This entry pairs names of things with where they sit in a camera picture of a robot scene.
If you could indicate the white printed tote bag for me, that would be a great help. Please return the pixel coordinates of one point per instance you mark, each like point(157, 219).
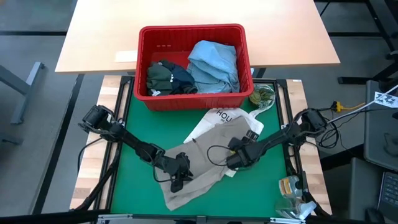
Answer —
point(217, 119)

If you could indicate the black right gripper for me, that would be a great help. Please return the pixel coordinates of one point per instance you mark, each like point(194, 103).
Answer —
point(245, 155)

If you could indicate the white label sticker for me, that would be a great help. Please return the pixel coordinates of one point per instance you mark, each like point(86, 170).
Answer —
point(126, 56)

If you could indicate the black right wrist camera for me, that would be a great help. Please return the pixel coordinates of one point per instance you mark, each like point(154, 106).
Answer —
point(234, 143)

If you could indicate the small black camera box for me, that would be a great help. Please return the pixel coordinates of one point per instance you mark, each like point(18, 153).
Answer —
point(201, 219)

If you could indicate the green table mat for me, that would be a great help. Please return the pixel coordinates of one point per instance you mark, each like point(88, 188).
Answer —
point(133, 193)

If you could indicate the light blue jeans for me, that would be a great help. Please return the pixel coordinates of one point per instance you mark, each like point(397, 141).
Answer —
point(214, 65)

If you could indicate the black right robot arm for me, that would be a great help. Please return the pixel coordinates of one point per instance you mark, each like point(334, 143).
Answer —
point(286, 137)

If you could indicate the silver aluminium bar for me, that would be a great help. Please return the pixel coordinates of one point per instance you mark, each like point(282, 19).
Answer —
point(287, 221)
point(115, 217)

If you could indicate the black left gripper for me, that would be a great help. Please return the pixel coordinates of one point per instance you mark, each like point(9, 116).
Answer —
point(174, 169)

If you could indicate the clear spray bottle white nozzle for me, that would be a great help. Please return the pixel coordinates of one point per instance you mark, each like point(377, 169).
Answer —
point(298, 208)

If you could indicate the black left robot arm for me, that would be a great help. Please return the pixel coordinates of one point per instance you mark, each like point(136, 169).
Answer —
point(130, 141)

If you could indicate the khaki shorts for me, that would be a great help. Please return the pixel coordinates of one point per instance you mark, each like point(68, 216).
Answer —
point(202, 180)

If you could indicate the red plastic laundry bin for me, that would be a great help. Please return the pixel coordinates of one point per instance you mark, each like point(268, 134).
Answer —
point(192, 102)

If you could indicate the dark green garment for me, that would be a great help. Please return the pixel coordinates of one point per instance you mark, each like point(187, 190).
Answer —
point(158, 77)

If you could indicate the navy blue garment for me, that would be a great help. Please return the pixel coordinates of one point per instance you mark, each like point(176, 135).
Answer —
point(182, 79)

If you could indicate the black metal table frame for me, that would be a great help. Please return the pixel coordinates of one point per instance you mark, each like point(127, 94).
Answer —
point(109, 186)

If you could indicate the clear bottle orange label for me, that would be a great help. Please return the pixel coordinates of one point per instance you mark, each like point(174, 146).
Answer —
point(289, 186)

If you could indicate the grey side desk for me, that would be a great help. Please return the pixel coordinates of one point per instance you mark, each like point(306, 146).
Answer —
point(362, 186)

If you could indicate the green succulent plant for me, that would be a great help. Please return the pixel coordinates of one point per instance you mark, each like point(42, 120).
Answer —
point(261, 96)

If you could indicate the grey metal table leg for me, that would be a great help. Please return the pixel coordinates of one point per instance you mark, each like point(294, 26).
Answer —
point(21, 87)

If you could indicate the black computer mouse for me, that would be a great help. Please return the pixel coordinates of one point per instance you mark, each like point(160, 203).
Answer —
point(374, 216)

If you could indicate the light wood desk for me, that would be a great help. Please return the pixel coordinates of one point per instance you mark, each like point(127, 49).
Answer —
point(280, 31)

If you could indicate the black keyboard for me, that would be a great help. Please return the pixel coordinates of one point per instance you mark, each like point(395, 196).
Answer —
point(390, 189)

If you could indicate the grey chair seat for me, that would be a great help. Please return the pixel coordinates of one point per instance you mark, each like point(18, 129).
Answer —
point(379, 130)

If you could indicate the black white patterned card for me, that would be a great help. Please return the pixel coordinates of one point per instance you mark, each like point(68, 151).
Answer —
point(385, 99)

